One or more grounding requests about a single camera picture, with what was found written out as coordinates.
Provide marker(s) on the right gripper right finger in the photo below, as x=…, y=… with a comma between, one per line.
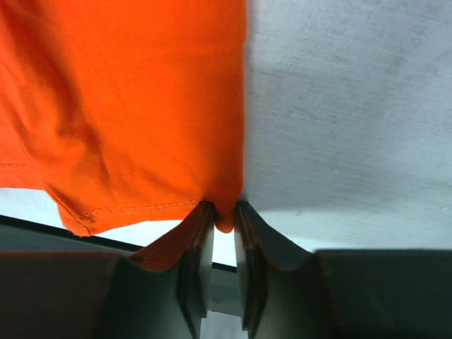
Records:
x=289, y=292

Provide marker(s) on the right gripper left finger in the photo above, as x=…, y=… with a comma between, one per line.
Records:
x=158, y=291

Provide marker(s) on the orange t shirt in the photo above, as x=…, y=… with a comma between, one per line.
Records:
x=124, y=111

